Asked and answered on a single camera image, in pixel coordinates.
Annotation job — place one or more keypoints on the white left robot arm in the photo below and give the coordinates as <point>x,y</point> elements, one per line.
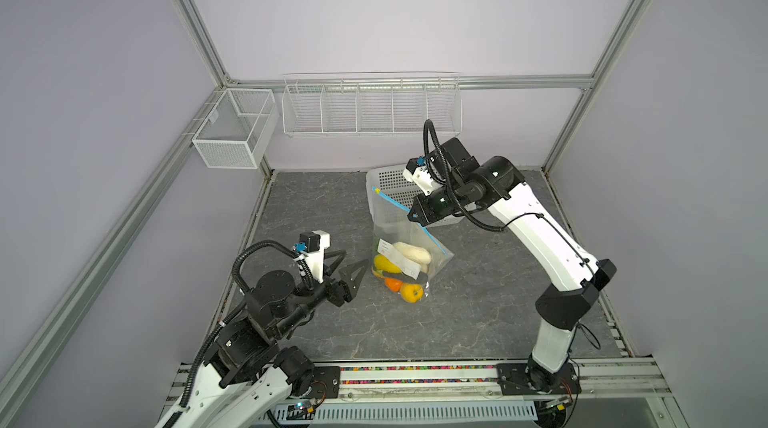
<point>241,373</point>

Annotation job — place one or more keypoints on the white perforated plastic basket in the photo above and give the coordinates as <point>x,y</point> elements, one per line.
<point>396,188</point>

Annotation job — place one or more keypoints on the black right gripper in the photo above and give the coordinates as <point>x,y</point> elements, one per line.
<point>426,217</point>

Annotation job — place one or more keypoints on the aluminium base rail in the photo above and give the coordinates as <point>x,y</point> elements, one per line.
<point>416,383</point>

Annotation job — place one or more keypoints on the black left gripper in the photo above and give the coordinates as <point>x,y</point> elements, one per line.
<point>348,288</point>

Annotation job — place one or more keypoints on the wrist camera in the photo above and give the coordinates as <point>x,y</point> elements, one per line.
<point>431,172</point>
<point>311,256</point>

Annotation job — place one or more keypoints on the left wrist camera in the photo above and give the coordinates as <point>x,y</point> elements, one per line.
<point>311,256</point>

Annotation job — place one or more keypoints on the clear zip top bag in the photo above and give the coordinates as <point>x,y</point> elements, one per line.
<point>409,232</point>

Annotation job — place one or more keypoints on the long white wire shelf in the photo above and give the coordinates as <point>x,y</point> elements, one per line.
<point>371,103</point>

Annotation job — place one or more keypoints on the small white mesh basket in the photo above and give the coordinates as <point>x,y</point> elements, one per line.
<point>238,128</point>

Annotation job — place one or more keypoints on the yellow lemon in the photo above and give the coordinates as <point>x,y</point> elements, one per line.
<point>411,292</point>

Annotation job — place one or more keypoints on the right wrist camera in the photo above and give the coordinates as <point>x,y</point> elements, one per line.
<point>431,172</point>

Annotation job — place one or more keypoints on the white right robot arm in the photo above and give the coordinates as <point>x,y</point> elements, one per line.
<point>576,276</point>

